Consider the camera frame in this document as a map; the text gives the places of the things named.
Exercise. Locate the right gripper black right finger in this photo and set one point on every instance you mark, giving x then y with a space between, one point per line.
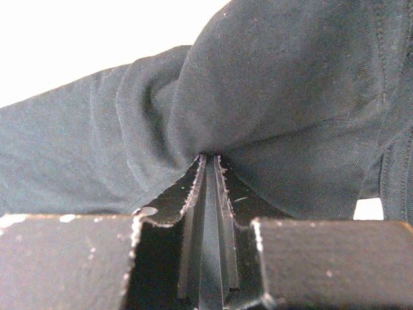
278 262

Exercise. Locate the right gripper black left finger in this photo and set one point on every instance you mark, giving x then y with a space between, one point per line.
103 261

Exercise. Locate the black t shirt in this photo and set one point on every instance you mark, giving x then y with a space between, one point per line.
309 101

